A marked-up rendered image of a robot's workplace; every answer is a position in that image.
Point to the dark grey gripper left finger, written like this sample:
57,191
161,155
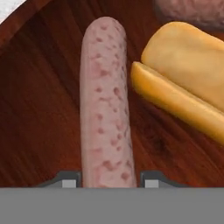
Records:
67,178

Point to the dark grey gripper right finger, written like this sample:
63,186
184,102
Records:
152,178

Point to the pale pink speckled sausage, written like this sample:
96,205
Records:
192,11
105,102

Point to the yellow hot dog bun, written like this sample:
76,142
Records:
180,75

